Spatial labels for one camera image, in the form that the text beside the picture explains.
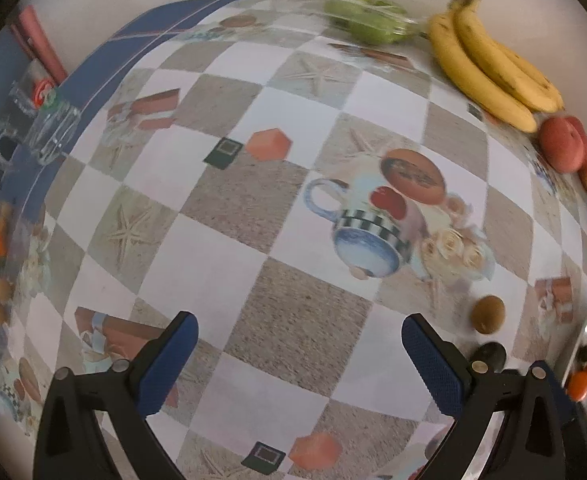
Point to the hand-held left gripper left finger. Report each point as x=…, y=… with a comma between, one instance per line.
x=171, y=365

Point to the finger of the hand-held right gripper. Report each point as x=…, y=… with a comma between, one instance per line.
x=566, y=397

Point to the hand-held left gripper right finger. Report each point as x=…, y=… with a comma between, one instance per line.
x=436, y=370

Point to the brown kiwi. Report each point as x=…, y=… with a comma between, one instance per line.
x=488, y=314

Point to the clear glass mug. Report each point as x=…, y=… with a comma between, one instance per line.
x=8, y=120
x=56, y=130

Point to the yellow banana bunch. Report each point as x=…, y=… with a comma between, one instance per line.
x=473, y=75

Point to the round red green lid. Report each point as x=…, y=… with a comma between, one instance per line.
x=43, y=92

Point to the red roll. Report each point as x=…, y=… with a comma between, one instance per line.
x=38, y=45

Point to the bag of green fruit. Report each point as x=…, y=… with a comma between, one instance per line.
x=368, y=20

